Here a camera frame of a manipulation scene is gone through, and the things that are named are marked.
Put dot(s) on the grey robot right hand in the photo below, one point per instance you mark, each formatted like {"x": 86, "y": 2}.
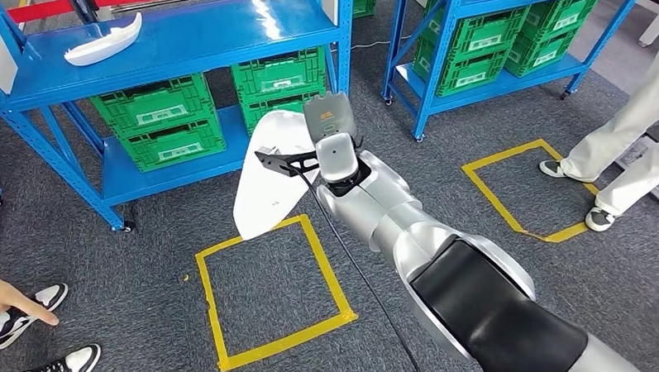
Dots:
{"x": 329, "y": 113}

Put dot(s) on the white plastic shell part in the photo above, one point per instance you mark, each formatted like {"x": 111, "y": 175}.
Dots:
{"x": 101, "y": 42}
{"x": 269, "y": 182}

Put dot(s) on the silver black robot right arm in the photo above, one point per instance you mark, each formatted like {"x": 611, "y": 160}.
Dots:
{"x": 495, "y": 311}

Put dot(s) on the person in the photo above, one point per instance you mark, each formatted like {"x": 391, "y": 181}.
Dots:
{"x": 46, "y": 298}
{"x": 627, "y": 129}

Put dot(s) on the yellow floor tape square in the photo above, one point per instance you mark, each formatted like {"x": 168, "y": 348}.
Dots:
{"x": 207, "y": 290}
{"x": 488, "y": 193}

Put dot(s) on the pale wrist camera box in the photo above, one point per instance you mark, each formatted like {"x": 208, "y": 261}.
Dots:
{"x": 336, "y": 157}

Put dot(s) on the black camera bracket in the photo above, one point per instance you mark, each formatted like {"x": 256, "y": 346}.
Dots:
{"x": 278, "y": 162}

